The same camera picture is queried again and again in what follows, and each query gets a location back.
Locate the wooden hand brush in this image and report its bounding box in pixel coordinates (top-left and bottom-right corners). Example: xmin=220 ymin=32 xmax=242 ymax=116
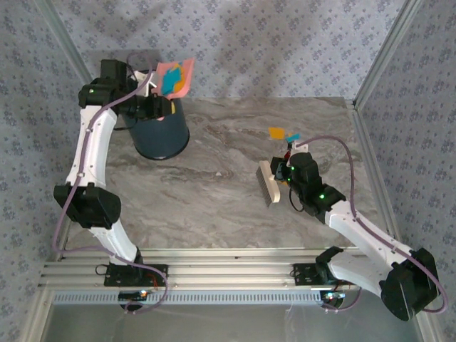
xmin=254 ymin=152 xmax=290 ymax=209

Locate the pink plastic dustpan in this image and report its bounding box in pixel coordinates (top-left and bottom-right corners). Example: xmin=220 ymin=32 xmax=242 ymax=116
xmin=155 ymin=57 xmax=197 ymax=121

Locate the dark blue waste bin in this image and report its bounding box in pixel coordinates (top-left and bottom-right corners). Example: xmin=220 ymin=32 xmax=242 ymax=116
xmin=119 ymin=93 xmax=191 ymax=160

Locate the small circuit board with LED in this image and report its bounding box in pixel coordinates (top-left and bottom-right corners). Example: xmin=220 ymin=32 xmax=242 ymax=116
xmin=118 ymin=289 xmax=150 ymax=301
xmin=319 ymin=290 xmax=347 ymax=303

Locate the shiny metal lower panel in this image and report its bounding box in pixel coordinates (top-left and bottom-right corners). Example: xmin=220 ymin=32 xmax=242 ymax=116
xmin=38 ymin=304 xmax=430 ymax=342

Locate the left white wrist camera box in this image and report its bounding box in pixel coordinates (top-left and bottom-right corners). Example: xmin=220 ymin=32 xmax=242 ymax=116
xmin=132 ymin=70 xmax=158 ymax=98

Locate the aluminium upright post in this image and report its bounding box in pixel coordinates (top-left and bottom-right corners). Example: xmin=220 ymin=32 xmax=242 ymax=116
xmin=352 ymin=0 xmax=428 ymax=110
xmin=33 ymin=0 xmax=109 ymax=110

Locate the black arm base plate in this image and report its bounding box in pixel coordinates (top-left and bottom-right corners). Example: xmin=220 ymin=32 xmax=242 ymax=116
xmin=103 ymin=263 xmax=170 ymax=288
xmin=291 ymin=262 xmax=359 ymax=286

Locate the wide aluminium mounting rail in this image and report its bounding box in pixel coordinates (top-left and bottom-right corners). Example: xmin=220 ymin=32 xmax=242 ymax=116
xmin=38 ymin=248 xmax=428 ymax=289

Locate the grey slotted cable duct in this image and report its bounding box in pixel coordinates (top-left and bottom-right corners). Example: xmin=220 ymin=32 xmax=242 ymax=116
xmin=51 ymin=290 xmax=323 ymax=306

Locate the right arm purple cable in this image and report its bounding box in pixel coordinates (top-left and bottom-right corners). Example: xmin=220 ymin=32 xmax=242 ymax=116
xmin=295 ymin=136 xmax=449 ymax=316

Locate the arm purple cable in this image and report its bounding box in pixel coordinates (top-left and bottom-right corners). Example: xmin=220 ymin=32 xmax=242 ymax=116
xmin=295 ymin=136 xmax=449 ymax=316
xmin=51 ymin=52 xmax=169 ymax=316

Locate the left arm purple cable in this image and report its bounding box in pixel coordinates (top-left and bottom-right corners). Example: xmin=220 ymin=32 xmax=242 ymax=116
xmin=51 ymin=52 xmax=169 ymax=316

